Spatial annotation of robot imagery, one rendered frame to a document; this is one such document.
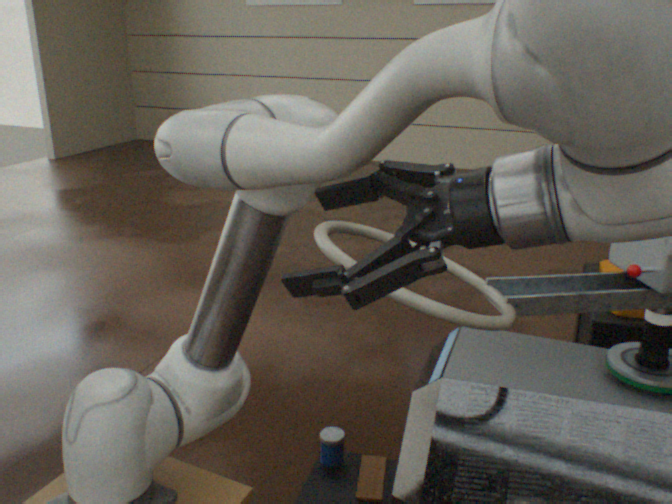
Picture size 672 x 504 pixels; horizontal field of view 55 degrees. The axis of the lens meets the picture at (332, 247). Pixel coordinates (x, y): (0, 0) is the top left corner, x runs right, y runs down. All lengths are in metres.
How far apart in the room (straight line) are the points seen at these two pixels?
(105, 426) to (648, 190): 0.95
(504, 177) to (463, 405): 1.21
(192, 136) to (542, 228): 0.47
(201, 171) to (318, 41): 7.62
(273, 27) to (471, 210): 8.19
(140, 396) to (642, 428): 1.18
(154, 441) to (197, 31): 8.35
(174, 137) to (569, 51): 0.59
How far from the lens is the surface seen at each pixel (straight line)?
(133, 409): 1.21
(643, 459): 1.76
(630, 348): 1.93
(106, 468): 1.25
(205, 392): 1.28
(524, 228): 0.59
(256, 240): 1.07
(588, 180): 0.54
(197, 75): 9.42
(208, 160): 0.84
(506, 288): 1.63
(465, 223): 0.60
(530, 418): 1.74
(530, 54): 0.46
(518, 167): 0.59
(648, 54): 0.45
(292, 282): 0.65
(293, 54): 8.61
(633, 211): 0.56
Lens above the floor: 1.73
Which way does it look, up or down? 20 degrees down
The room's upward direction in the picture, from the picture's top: straight up
